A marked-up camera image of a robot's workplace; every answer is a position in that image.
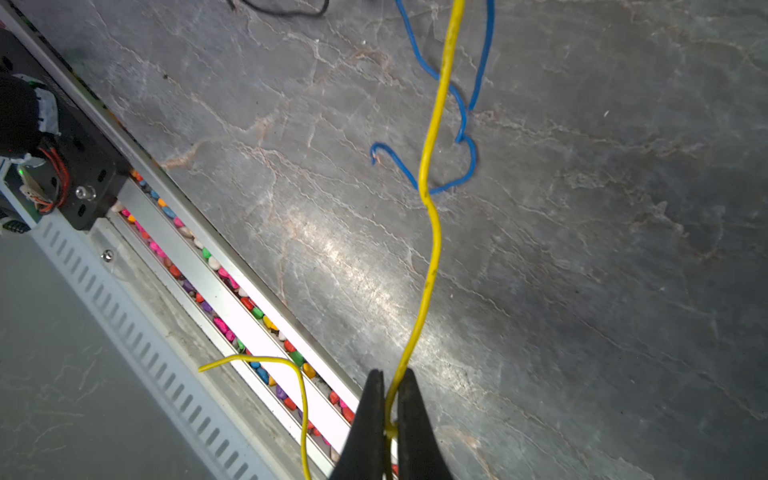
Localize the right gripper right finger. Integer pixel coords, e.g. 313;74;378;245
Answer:
397;368;453;480

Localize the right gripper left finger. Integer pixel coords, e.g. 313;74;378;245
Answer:
329;369;385;480

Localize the blue cable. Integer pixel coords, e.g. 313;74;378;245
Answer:
369;0;497;196

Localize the black cable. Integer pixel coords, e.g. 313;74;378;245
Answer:
226;0;331;19

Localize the yellow cable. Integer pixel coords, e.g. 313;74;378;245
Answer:
199;0;468;480

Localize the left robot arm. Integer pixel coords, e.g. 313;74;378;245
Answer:
1;30;130;231

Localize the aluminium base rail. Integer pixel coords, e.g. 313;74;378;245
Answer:
1;1;361;479

